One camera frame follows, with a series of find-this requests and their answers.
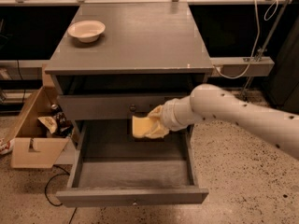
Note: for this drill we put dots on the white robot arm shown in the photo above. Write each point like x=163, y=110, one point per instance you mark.
x=208, y=102

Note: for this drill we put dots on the grey wooden drawer cabinet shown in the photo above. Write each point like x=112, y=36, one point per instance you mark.
x=146, y=48

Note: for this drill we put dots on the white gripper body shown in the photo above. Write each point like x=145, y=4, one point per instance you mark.
x=167, y=115

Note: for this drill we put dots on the yellow sponge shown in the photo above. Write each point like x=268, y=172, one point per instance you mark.
x=141, y=127

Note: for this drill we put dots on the open cardboard box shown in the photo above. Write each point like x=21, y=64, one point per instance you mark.
x=32, y=144

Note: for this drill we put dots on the crumpled snack bag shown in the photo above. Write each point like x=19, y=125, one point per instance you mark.
x=50, y=123

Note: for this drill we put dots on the open grey middle drawer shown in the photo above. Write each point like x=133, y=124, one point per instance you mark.
x=114, y=169

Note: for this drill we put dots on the dark soda can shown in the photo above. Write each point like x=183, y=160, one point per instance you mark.
x=55, y=109

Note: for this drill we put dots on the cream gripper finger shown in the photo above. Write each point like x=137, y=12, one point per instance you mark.
x=156, y=112
x=156, y=129

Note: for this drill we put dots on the white ceramic bowl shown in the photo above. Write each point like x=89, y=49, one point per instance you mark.
x=86, y=31

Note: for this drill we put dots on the closed grey top drawer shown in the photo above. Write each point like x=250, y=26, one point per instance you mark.
x=112, y=106

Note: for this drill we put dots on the red white bag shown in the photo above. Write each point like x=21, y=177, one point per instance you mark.
x=6, y=146

